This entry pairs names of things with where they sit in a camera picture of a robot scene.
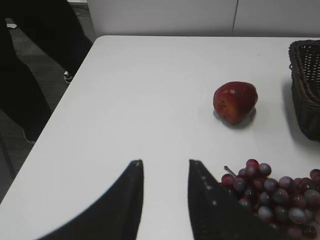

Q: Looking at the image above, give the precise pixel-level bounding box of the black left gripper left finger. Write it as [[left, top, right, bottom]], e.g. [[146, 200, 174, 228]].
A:
[[41, 160, 144, 240]]

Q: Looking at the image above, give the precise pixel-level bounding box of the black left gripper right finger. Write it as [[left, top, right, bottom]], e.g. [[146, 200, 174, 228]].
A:
[[187, 159, 292, 240]]

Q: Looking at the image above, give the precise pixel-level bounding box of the dark brown wicker basket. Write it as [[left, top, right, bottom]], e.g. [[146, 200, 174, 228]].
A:
[[288, 39, 320, 142]]

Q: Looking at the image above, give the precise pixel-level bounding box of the purple red grape bunch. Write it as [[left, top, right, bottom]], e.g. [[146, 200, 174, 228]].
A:
[[220, 159, 320, 240]]

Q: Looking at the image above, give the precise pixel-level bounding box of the dark red apple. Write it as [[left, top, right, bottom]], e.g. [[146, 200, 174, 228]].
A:
[[212, 81, 258, 125]]

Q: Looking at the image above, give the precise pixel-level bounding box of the person in black clothes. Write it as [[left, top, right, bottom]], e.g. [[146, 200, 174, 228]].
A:
[[0, 0, 94, 142]]

